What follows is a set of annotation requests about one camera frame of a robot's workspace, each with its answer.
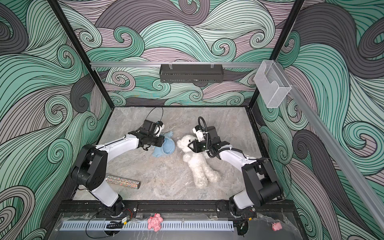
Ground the light blue fleece hoodie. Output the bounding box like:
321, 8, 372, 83
152, 131, 176, 158

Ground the white plush teddy bear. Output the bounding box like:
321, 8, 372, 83
177, 135, 221, 189

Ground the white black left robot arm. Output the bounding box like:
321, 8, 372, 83
71, 131, 165, 217

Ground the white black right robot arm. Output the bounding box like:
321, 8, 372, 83
188, 140, 284, 216

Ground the glitter multicolour tube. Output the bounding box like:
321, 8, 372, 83
106, 175, 141, 190

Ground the pink plush toy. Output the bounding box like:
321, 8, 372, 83
148, 213, 164, 232

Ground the small pink toy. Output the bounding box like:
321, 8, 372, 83
272, 222, 283, 231

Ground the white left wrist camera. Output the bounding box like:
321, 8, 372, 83
141, 120, 164, 136

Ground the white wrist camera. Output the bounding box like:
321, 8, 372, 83
141, 120, 164, 136
193, 126, 218, 142

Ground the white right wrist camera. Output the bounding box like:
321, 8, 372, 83
193, 126, 218, 142

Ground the black wall-mounted tray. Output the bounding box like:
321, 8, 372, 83
160, 65, 224, 83

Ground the clear acrylic wall bin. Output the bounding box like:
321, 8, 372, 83
254, 60, 292, 109

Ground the aluminium rail back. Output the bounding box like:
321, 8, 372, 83
90, 61, 261, 69

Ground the aluminium rail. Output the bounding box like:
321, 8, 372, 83
90, 61, 261, 69
275, 63, 384, 230

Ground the white slotted cable duct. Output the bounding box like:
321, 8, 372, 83
59, 220, 234, 232

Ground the black left corner post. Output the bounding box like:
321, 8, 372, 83
47, 0, 115, 111

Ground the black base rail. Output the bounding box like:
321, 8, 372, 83
58, 200, 296, 217

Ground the black cage corner post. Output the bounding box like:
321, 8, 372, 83
249, 1, 304, 109

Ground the aluminium rail right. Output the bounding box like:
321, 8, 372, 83
275, 63, 384, 230

